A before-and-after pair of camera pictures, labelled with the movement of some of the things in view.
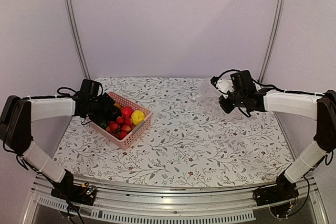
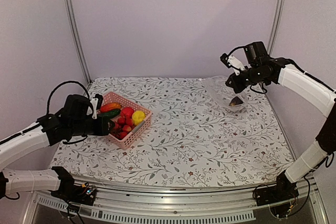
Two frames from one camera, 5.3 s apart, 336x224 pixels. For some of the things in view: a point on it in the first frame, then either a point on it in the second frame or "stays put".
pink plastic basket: [125, 142] stays put
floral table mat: [189, 141] stays put
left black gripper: [107, 102] to [102, 128]
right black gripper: [227, 108] to [238, 87]
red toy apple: [126, 110] stays put
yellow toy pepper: [137, 116] stays put
